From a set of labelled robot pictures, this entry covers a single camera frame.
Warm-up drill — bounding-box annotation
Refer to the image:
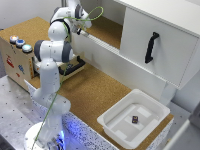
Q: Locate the blue button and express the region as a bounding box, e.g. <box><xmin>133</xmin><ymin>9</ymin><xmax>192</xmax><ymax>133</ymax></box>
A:
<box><xmin>15</xmin><ymin>38</ymin><xmax>26</xmax><ymax>48</ymax></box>

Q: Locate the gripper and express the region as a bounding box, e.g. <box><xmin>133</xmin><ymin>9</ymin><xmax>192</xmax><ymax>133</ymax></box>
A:
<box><xmin>73</xmin><ymin>19</ymin><xmax>90</xmax><ymax>37</ymax></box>

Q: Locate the white sliding door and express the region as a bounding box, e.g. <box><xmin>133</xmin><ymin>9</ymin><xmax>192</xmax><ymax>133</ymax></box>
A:
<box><xmin>118</xmin><ymin>6</ymin><xmax>200</xmax><ymax>90</ymax></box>

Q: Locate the white cabinet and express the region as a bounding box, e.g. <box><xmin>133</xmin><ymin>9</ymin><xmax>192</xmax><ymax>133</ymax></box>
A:
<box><xmin>70</xmin><ymin>0</ymin><xmax>200</xmax><ymax>106</ymax></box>

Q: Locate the wooden drawer box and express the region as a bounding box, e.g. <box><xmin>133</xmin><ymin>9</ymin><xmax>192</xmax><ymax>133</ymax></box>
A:
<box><xmin>0</xmin><ymin>16</ymin><xmax>78</xmax><ymax>93</ymax></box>

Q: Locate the red button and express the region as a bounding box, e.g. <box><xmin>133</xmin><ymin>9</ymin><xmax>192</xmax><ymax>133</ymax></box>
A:
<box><xmin>9</xmin><ymin>35</ymin><xmax>19</xmax><ymax>45</ymax></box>

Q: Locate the wooden drawer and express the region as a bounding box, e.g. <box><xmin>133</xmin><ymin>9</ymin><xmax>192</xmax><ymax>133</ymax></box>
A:
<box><xmin>32</xmin><ymin>53</ymin><xmax>87</xmax><ymax>83</ymax></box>

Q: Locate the green button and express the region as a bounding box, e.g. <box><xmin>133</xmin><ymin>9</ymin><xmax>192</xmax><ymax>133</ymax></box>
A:
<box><xmin>21</xmin><ymin>43</ymin><xmax>34</xmax><ymax>55</ymax></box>

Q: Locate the green cable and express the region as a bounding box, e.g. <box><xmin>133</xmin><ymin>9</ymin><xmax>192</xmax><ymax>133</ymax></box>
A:
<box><xmin>32</xmin><ymin>5</ymin><xmax>105</xmax><ymax>150</ymax></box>

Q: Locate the purple block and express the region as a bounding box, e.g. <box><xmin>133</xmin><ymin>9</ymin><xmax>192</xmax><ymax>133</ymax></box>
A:
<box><xmin>131</xmin><ymin>115</ymin><xmax>140</xmax><ymax>124</ymax></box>

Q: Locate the black drawer handle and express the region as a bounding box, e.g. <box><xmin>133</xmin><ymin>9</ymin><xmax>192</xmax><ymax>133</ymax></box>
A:
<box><xmin>57</xmin><ymin>55</ymin><xmax>86</xmax><ymax>77</ymax></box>

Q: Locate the black door handle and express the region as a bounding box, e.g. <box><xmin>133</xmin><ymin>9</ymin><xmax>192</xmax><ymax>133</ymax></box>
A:
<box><xmin>144</xmin><ymin>31</ymin><xmax>161</xmax><ymax>65</ymax></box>

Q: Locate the white plastic box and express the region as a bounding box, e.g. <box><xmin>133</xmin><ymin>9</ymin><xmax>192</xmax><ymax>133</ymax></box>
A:
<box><xmin>96</xmin><ymin>88</ymin><xmax>171</xmax><ymax>150</ymax></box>

